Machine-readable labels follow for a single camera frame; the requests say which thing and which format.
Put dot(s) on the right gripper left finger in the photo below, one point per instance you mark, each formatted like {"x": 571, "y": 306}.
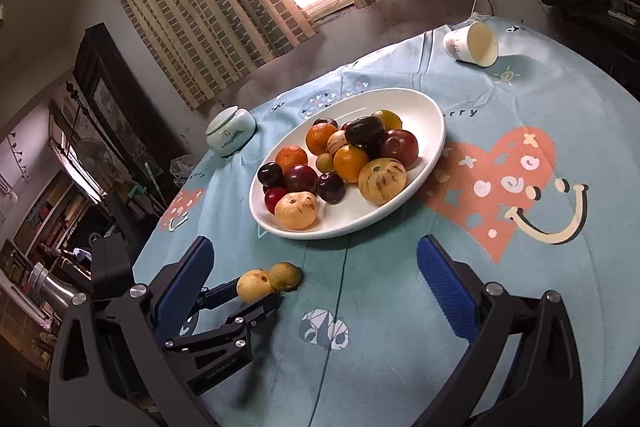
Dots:
{"x": 77, "y": 398}

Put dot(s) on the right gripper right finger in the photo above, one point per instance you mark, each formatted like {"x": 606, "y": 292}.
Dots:
{"x": 544, "y": 384}

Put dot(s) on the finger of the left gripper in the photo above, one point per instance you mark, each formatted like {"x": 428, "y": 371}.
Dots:
{"x": 212, "y": 298}
{"x": 254, "y": 314}

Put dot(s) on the pale yellow round fruit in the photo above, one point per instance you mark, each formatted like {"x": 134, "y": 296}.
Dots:
{"x": 253, "y": 285}

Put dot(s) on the small olive yellow fruit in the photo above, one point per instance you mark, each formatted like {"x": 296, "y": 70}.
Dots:
{"x": 284, "y": 276}

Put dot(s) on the large tan melon fruit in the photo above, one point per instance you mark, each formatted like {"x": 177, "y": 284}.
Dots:
{"x": 297, "y": 211}

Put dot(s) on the dark purple plum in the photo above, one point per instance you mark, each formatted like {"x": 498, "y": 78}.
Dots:
{"x": 270, "y": 175}

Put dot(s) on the large red plum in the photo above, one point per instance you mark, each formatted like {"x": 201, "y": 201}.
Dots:
{"x": 301, "y": 178}

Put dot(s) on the striped tan pepino fruit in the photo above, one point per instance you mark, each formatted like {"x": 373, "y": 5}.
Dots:
{"x": 381, "y": 180}

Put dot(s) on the dark brown passion fruit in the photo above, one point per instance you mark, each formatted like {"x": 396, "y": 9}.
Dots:
{"x": 365, "y": 131}

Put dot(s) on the small yellow-orange fruit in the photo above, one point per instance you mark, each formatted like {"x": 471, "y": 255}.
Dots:
{"x": 390, "y": 120}

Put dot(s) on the silver metal flask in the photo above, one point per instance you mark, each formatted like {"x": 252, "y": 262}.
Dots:
{"x": 57, "y": 294}

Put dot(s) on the small red plum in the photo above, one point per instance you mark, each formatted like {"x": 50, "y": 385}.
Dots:
{"x": 272, "y": 196}

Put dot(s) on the plastic bag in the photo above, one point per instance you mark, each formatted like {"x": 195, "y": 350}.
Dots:
{"x": 181, "y": 168}

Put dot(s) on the orange tangerine left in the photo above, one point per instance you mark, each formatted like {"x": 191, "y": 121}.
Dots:
{"x": 291, "y": 156}

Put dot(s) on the orange tangerine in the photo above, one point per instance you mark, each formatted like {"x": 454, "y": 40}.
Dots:
{"x": 291, "y": 156}
{"x": 318, "y": 136}

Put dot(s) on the small dark plum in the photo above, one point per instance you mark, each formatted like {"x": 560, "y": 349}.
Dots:
{"x": 331, "y": 188}

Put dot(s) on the celadon lidded jar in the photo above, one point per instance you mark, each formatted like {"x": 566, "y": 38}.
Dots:
{"x": 230, "y": 130}

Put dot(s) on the electric fan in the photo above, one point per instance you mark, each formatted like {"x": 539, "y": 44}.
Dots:
{"x": 94, "y": 157}

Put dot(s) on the small orange fruit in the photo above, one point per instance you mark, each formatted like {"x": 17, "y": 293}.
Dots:
{"x": 349, "y": 161}

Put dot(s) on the orange tangerine right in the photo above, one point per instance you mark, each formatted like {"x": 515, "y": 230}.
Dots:
{"x": 318, "y": 136}

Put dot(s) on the pale oblong fruit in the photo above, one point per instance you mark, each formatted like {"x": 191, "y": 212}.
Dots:
{"x": 336, "y": 141}

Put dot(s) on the light blue patterned tablecloth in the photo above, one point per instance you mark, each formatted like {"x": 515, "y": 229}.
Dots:
{"x": 539, "y": 190}

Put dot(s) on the dark cherry plum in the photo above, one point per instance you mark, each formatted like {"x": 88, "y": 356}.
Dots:
{"x": 330, "y": 121}

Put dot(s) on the dark red plum right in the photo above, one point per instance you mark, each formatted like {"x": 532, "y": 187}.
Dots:
{"x": 401, "y": 145}

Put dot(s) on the white oval plate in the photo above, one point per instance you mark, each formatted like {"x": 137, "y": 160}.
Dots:
{"x": 419, "y": 114}

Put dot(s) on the white paper cup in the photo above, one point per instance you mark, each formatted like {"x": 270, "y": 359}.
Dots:
{"x": 474, "y": 44}

